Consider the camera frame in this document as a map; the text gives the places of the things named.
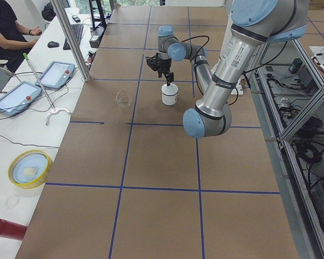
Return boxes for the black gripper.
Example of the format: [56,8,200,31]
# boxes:
[158,59,174,86]

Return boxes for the white round lid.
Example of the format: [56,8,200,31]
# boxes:
[161,83,178,96]

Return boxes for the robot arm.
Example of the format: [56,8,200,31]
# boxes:
[157,1,309,138]

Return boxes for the white enamel mug blue rim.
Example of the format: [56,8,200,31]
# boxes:
[161,89,178,106]

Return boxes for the black keyboard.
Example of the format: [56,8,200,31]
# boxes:
[63,24,83,50]

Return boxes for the teach pendant far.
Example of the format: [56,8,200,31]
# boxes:
[39,61,75,90]

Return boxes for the teach pendant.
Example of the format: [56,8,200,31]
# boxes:
[0,81,42,117]
[39,61,75,90]

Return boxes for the black computer mouse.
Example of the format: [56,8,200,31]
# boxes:
[47,41,59,48]

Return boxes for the teach pendant near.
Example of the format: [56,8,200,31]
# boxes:
[0,81,42,117]

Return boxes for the person in black shirt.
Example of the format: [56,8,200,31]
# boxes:
[0,1,42,73]

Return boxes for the yellow rimmed bowl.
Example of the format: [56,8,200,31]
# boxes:
[8,149,53,189]

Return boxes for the red cylinder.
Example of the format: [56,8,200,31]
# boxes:
[0,218,28,241]

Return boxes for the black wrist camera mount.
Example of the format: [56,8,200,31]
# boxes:
[145,55,159,71]

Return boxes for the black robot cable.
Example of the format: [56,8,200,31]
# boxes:
[180,35,210,79]

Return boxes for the aluminium frame post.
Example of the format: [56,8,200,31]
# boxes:
[50,0,91,82]

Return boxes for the grabber stick green handle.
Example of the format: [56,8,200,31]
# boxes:
[23,52,71,126]

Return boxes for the clear tape ring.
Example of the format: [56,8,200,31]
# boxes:
[4,194,21,208]

